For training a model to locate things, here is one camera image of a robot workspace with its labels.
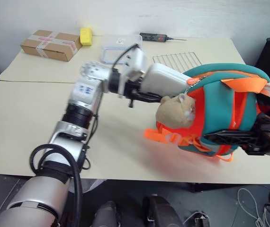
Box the thin black wrist camera cable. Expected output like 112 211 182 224
112 44 142 71

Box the tan plush hamster toy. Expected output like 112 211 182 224
155 93 197 130

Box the white floor cable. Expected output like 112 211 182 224
183 188 270 227

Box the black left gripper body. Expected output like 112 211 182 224
125 78 148 109

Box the clear plastic container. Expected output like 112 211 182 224
101 34 143 52

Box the yellow sponge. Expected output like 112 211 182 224
80 27 93 47

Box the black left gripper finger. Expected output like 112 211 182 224
138 92 164 104

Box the metal wire rack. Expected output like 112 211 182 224
152 52 202 73

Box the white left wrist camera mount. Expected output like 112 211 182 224
117 47 149 99

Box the orange and teal backpack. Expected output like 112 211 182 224
144 63 270 163

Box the black electric screwdriver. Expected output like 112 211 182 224
139 32 188 44

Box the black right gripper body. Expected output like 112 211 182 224
243 113 270 157

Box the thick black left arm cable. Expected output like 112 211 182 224
29 143 90 227

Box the blue-rimmed clear container lid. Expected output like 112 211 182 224
99 46 133 65

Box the taped brown cardboard box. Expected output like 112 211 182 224
20 29 82 62

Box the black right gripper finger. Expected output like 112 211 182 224
202 129 257 146

